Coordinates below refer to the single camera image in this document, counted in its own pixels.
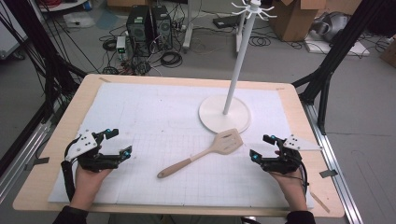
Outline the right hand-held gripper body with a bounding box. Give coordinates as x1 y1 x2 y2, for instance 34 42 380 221
258 133 322 175

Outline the person's lap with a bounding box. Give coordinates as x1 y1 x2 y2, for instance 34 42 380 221
107 214 244 224

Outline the aluminium rail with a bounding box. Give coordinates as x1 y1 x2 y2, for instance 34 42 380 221
0 102 64 204
300 102 365 224

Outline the white grid mat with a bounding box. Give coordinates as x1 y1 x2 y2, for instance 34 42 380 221
48 82 316 210

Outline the person's left hand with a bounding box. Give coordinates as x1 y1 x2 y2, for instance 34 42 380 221
69 164 113 211

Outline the white round table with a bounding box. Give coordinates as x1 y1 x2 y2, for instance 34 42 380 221
36 0 91 14

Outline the small grey power box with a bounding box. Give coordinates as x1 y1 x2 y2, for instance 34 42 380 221
115 35 128 61

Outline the black computer tower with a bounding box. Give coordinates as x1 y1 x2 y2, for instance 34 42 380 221
125 5 154 58
150 5 174 51

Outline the brown tape strip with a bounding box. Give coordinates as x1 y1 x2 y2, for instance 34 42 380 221
309 190 331 215

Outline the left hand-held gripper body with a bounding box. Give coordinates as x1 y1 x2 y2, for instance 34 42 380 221
64 128 124 174

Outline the white stand leg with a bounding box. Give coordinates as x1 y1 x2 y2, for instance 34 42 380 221
182 0 195 54

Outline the black cable coil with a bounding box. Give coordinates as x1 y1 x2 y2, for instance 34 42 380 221
160 50 184 69

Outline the white foam board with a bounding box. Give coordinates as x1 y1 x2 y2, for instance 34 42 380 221
304 32 372 58

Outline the white rack stand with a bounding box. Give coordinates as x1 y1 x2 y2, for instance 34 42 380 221
198 0 278 134

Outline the beige slotted spatula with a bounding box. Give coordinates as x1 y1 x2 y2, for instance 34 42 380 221
156 128 245 179

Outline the large cardboard box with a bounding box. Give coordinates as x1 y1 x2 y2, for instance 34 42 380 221
270 0 329 43

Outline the person's right hand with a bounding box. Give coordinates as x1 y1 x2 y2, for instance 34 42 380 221
269 169 310 215

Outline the grey bag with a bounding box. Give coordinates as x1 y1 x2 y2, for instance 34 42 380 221
312 11 351 43

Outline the flat black device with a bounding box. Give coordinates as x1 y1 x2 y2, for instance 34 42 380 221
212 14 248 30

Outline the thin black cable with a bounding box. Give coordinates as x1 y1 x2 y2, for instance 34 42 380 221
298 161 311 196

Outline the black metal frame stand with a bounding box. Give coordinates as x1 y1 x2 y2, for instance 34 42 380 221
0 0 89 125
291 0 389 136

